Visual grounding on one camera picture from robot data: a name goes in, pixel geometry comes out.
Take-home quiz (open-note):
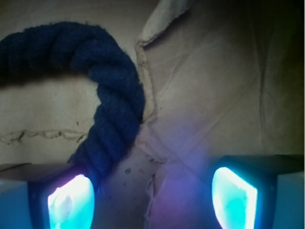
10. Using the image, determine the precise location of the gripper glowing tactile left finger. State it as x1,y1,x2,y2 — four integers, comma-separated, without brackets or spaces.
0,163,95,229

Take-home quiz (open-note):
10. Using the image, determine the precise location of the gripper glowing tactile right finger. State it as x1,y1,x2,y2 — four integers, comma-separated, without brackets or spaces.
212,155,305,229

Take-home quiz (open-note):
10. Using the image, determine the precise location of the dark blue twisted rope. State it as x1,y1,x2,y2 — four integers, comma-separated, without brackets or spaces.
0,21,146,177

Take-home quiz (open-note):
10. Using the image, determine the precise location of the brown paper bag bin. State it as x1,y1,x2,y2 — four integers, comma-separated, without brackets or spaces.
0,0,305,229

